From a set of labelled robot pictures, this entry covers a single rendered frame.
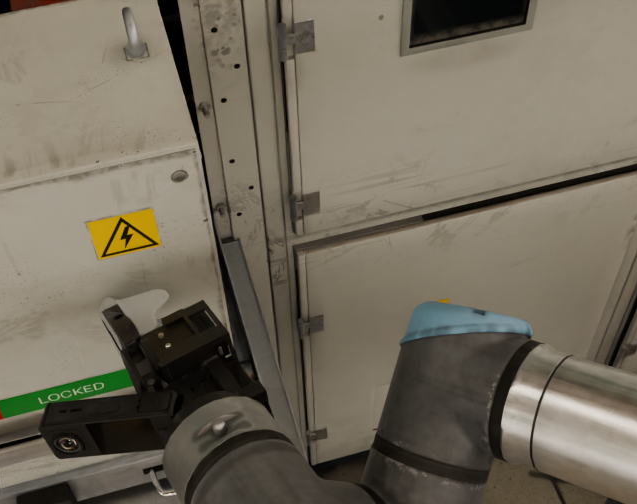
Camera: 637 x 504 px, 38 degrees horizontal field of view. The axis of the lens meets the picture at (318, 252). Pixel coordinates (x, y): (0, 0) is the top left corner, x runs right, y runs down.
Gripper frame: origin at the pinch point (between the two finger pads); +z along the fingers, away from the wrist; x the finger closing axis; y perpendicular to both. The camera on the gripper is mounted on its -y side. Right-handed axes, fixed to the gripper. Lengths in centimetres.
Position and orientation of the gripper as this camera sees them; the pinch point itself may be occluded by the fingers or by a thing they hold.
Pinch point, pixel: (104, 313)
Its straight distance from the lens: 87.2
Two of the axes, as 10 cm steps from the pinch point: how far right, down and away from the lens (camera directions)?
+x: -1.6, -7.7, -6.2
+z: -4.9, -4.8, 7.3
